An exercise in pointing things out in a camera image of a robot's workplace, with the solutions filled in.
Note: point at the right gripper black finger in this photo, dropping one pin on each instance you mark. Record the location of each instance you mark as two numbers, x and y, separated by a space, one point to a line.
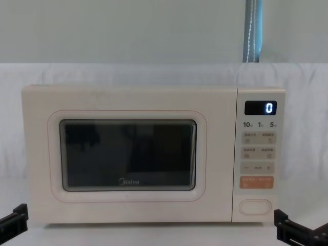
283 220

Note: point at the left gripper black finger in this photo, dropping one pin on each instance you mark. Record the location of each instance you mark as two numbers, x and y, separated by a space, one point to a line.
15 217

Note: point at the oven control panel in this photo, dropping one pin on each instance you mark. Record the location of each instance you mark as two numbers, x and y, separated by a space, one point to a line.
258 159

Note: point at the cream microwave oven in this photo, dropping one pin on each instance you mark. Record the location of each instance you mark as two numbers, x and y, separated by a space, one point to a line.
128 102

